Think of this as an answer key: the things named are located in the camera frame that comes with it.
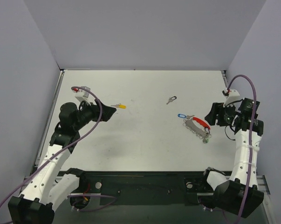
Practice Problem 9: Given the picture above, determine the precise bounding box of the key with small black tag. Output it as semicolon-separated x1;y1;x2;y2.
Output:
166;96;177;105

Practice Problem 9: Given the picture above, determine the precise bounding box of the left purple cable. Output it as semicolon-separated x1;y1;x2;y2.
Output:
0;86;119;224

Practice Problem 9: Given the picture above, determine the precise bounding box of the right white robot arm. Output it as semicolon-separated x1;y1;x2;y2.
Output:
199;98;264;218

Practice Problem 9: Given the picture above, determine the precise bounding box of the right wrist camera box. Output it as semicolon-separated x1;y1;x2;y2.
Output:
222;88;241;107

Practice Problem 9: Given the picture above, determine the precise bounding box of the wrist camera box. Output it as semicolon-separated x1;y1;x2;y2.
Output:
73;88;90;105
222;88;241;107

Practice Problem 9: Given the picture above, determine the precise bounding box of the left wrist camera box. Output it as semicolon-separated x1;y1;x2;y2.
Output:
73;88;90;105

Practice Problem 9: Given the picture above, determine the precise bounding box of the aluminium frame rail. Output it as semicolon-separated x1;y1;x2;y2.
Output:
257;175;270;195

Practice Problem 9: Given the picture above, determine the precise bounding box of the key with yellow tag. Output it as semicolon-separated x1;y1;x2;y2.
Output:
111;104;126;109

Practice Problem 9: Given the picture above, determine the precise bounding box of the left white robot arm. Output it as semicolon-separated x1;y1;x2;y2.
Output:
8;100;117;224

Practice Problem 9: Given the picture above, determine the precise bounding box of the red-handled metal keyring holder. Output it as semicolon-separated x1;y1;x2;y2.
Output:
183;116;212;141

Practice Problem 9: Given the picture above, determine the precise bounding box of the blue key tag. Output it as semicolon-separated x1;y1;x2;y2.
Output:
178;113;187;119

